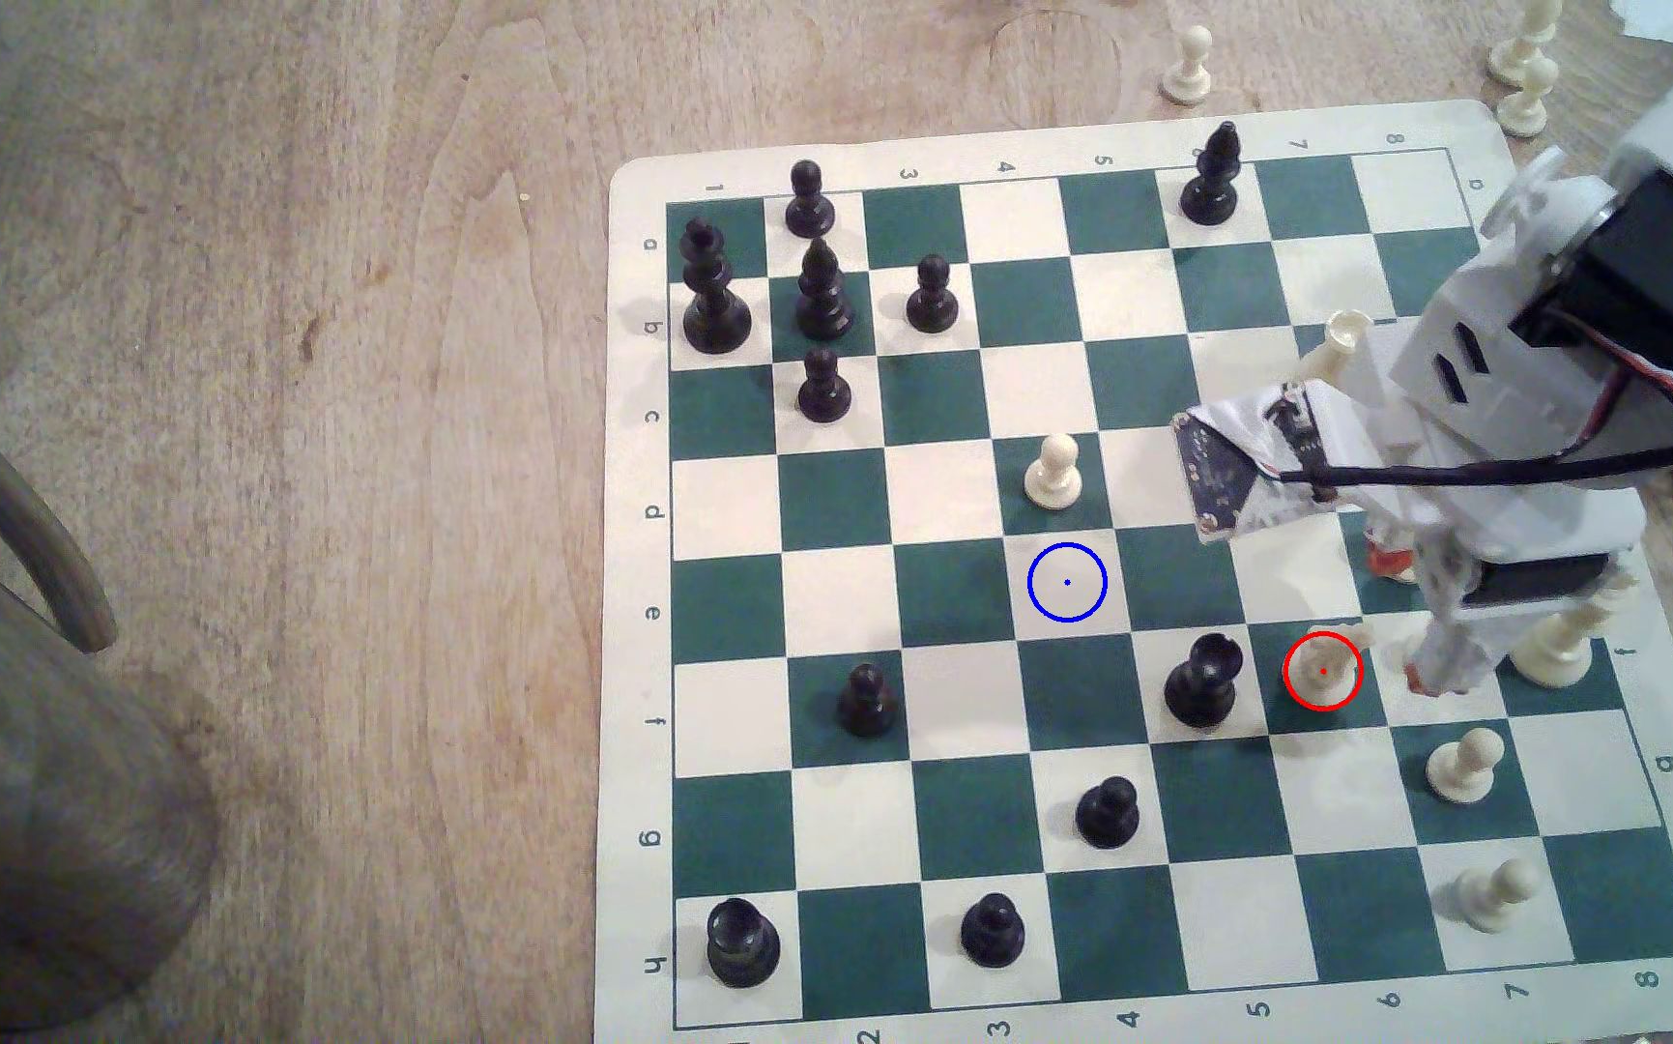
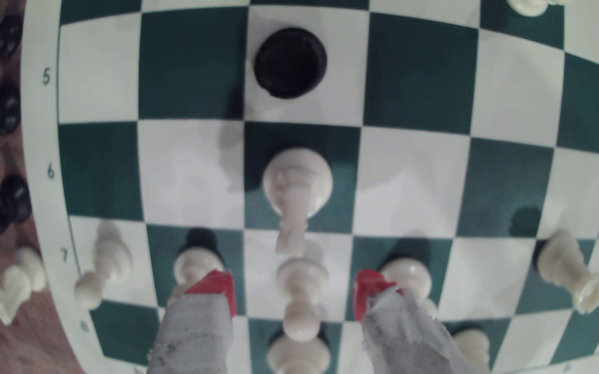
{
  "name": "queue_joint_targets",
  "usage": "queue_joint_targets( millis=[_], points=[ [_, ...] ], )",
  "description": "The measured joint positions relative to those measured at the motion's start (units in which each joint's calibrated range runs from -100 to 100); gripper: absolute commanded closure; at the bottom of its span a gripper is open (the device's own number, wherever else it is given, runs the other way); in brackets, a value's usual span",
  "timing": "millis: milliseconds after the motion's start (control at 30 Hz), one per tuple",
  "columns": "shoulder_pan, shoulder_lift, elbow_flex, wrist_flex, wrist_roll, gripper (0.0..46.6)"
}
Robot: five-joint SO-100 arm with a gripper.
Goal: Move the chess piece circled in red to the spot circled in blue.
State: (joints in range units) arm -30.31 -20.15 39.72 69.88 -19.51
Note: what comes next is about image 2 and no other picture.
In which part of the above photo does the black chess rook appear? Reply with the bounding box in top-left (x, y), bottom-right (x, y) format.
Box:
top-left (254, 27), bottom-right (328, 100)

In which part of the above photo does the white chess king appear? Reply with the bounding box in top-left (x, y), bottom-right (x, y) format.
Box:
top-left (266, 335), bottom-right (331, 374)

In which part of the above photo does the white chess pawn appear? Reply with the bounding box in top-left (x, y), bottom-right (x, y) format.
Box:
top-left (507, 0), bottom-right (572, 17)
top-left (276, 257), bottom-right (328, 342)
top-left (167, 246), bottom-right (226, 307)
top-left (74, 221), bottom-right (134, 311)

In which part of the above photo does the white chess rook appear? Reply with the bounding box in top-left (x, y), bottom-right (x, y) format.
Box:
top-left (452, 328), bottom-right (491, 374)
top-left (536, 231), bottom-right (599, 315)

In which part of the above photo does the green and white chess mat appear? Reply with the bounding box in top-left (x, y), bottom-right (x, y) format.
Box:
top-left (20, 0), bottom-right (599, 374)

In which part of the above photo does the white chess bishop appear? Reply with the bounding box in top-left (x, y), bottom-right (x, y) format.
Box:
top-left (380, 258), bottom-right (437, 319)

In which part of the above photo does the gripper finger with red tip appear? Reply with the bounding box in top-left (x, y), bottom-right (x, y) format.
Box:
top-left (354, 269), bottom-right (479, 374)
top-left (146, 269), bottom-right (238, 374)

